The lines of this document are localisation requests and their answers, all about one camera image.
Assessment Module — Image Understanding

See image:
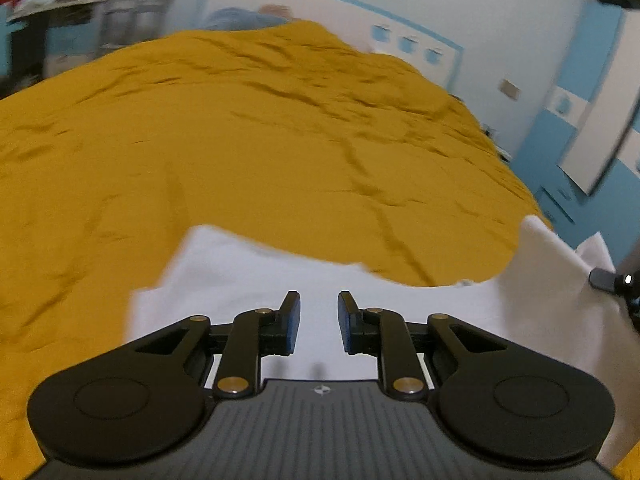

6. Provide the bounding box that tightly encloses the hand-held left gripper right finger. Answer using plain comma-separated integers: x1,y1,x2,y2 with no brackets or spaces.
337,290,514,402

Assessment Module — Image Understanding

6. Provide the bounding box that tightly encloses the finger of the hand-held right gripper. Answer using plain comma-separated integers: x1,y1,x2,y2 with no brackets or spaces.
589,267,640,334

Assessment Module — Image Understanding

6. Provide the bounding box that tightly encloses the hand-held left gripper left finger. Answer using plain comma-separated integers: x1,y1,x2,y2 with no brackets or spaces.
127,290,303,401

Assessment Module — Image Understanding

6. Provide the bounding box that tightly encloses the white sweatshirt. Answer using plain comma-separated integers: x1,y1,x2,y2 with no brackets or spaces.
129,215,640,480

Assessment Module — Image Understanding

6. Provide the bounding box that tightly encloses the black-framed white board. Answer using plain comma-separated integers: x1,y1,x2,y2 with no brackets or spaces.
557,87,640,197

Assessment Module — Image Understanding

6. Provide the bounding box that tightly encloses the blue wardrobe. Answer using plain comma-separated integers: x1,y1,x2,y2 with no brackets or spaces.
510,0,640,262

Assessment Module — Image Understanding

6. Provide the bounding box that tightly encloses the mustard yellow bedspread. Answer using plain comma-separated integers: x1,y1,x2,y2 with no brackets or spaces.
0,20,555,480

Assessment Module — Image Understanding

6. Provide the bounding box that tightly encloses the white blue-edged headboard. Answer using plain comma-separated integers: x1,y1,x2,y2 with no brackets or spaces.
199,0,464,94

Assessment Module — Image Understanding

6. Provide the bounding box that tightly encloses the blue pillow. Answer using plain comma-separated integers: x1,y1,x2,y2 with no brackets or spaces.
202,5,297,35

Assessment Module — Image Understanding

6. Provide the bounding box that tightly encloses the cluttered desk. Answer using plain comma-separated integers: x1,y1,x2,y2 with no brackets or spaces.
0,0,109,97

